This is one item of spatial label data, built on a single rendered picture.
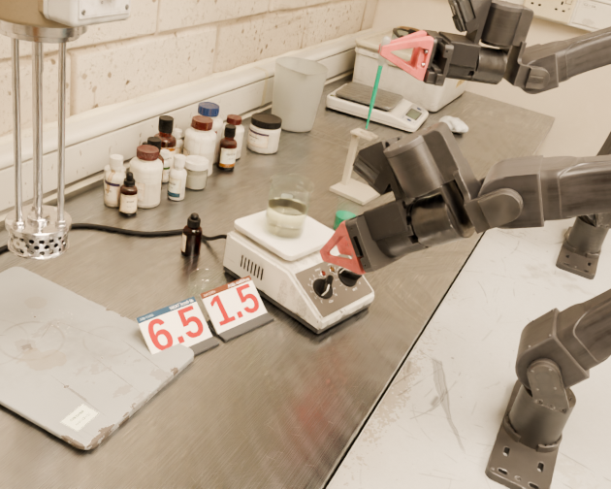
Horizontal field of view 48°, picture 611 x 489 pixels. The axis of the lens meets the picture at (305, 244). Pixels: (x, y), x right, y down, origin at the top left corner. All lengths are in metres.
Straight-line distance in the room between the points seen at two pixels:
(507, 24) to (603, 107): 1.25
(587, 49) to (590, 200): 0.53
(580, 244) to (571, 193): 0.67
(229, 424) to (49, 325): 0.26
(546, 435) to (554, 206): 0.28
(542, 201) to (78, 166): 0.79
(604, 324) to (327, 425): 0.32
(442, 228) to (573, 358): 0.20
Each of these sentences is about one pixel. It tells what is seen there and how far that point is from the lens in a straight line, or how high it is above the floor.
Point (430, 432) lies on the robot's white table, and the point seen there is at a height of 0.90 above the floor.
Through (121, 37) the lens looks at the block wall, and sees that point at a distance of 1.31.
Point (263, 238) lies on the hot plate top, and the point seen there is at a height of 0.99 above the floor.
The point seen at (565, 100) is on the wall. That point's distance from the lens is 2.38.
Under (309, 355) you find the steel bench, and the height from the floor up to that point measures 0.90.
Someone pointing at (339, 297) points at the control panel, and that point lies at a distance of 0.98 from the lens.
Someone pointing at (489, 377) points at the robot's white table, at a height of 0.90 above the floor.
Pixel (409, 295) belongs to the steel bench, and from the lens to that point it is 1.10.
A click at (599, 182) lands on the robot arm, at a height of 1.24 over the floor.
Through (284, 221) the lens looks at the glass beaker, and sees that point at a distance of 0.96.
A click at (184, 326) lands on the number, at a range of 0.89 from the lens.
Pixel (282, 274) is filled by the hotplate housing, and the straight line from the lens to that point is 0.95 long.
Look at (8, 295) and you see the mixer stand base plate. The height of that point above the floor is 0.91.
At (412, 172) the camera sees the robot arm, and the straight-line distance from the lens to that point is 0.74.
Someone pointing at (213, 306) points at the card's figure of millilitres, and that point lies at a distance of 0.93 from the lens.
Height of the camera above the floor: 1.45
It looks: 28 degrees down
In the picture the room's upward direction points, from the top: 12 degrees clockwise
